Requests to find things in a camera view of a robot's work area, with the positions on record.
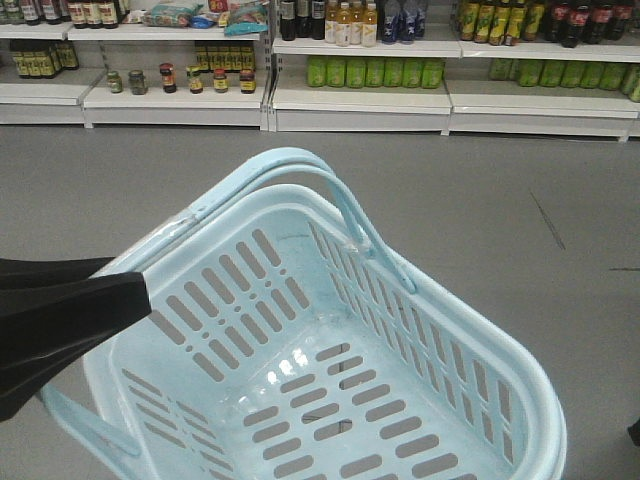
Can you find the green bottles row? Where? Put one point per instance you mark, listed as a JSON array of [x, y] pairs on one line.
[[374, 72]]

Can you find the light blue plastic basket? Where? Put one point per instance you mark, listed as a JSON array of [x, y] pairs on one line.
[[286, 340]]

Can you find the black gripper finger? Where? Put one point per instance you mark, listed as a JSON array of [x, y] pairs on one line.
[[52, 313]]

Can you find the white supermarket shelf unit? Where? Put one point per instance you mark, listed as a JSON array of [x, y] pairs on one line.
[[474, 68]]

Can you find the dark soy sauce bottles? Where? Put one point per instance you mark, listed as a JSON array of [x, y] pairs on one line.
[[43, 59]]

